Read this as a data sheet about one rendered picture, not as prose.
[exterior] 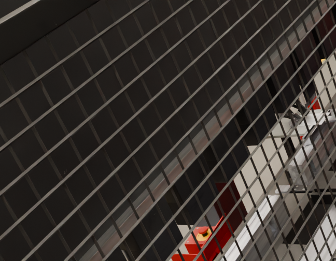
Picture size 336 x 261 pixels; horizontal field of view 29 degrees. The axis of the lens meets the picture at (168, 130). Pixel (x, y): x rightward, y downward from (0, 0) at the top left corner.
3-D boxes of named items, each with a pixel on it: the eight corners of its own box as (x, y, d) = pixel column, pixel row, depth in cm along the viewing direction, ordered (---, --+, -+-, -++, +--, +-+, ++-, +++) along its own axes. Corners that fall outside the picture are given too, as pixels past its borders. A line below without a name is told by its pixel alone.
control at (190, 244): (207, 250, 257) (190, 214, 251) (242, 250, 248) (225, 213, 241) (184, 285, 243) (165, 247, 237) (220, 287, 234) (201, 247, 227)
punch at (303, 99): (313, 95, 242) (306, 73, 239) (318, 95, 241) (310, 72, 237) (303, 109, 235) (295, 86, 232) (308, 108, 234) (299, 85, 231)
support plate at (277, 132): (264, 116, 265) (263, 114, 265) (323, 111, 248) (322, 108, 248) (245, 140, 253) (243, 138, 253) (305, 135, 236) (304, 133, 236)
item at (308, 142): (324, 116, 248) (322, 110, 247) (331, 116, 246) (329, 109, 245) (304, 145, 235) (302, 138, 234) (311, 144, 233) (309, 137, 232)
